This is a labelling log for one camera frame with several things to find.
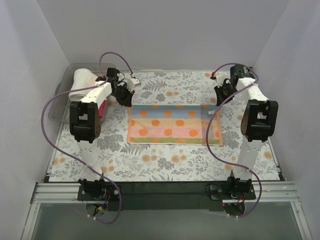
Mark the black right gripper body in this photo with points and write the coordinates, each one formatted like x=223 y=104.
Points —
x=223 y=90

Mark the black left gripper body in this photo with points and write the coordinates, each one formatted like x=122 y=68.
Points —
x=122 y=92

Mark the red microfiber towel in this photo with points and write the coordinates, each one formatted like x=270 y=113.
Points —
x=101 y=109

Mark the orange blue patterned towel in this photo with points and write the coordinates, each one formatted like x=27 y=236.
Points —
x=173 y=124

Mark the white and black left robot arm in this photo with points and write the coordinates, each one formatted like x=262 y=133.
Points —
x=88 y=97

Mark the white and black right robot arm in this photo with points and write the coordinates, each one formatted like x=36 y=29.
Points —
x=257 y=125

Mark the white rolled towel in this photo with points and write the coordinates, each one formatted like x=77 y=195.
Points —
x=83 y=78

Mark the clear grey plastic tray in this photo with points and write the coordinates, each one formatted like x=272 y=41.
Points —
x=60 y=104

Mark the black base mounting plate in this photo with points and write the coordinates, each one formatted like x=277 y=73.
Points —
x=162 y=195

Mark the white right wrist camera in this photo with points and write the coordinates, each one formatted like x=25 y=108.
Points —
x=218 y=78

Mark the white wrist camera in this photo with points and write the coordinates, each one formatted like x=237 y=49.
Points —
x=133 y=83
x=218 y=78

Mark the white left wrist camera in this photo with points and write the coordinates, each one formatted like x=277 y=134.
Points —
x=133 y=83

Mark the aluminium frame rail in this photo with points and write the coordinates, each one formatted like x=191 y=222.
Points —
x=272 y=191

